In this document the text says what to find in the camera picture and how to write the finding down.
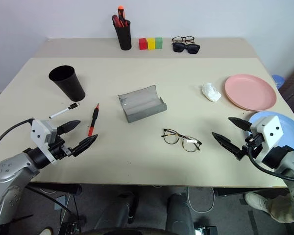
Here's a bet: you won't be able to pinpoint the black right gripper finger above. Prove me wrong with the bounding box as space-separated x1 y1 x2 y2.
211 132 245 158
228 117 253 133

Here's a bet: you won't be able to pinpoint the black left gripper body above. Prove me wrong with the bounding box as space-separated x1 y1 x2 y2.
49 134 75 161

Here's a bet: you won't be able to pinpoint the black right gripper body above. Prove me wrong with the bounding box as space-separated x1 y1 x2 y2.
236 133 264 161

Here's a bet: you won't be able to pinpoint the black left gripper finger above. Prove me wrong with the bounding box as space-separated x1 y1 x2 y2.
56 119 81 136
72 134 99 158

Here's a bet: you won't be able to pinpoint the white marker with black cap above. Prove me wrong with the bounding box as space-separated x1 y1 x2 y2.
49 102 80 119

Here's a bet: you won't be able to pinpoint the red and black pen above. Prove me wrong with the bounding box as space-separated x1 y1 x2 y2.
88 102 100 137

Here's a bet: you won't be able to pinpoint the tortoiseshell framed glasses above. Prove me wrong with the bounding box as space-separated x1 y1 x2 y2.
161 128 202 153

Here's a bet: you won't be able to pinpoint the grey glasses case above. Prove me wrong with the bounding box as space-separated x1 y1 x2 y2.
118 84 168 124

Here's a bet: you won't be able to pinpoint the pink plate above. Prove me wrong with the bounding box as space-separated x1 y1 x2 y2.
224 74 277 112

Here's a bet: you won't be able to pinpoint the blue plate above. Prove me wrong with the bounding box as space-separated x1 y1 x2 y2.
248 110 294 158

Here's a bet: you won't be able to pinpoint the wide black plastic cup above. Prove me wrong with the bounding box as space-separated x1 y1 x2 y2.
48 65 86 102

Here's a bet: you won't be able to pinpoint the crumpled white tissue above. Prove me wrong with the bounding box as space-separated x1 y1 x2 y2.
201 82 222 103

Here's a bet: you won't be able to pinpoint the blue round container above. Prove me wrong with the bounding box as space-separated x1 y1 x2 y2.
271 74 286 90

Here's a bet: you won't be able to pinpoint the white sneaker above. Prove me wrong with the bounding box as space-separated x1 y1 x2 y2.
244 191 270 214

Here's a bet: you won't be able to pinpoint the beige trouser leg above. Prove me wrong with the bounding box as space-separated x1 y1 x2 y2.
266 195 294 224

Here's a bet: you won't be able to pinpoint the dark rounded shape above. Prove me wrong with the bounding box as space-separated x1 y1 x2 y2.
166 192 196 235
98 192 141 235

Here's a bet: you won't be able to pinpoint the black sunglasses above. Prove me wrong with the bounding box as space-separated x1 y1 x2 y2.
171 43 201 55

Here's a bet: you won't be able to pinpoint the tall black tool holder cup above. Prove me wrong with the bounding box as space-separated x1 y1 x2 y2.
113 20 132 51

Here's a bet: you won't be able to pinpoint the black framed clear glasses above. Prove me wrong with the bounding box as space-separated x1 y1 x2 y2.
171 36 196 45

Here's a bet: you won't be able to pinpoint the red markers in holder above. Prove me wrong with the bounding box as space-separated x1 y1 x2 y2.
117 5 126 23

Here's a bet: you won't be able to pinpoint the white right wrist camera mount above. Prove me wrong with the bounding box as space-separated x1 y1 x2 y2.
249 115 284 164

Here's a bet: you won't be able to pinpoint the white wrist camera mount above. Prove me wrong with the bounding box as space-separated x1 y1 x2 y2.
249 115 284 164
30 118 58 164

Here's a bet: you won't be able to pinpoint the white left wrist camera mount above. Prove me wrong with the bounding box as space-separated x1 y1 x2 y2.
30 118 58 164

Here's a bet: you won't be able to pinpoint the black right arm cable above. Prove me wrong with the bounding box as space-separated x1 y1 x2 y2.
247 146 294 184

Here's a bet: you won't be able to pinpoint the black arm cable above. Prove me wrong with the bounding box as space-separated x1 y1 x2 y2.
0 118 35 158
247 146 294 184

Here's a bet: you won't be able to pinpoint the black table frame bar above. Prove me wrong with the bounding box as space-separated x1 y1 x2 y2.
215 187 289 197

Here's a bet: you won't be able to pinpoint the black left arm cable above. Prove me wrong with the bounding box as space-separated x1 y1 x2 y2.
0 118 35 158

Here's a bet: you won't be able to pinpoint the white floor cable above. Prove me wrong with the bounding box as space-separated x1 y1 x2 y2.
187 186 216 213

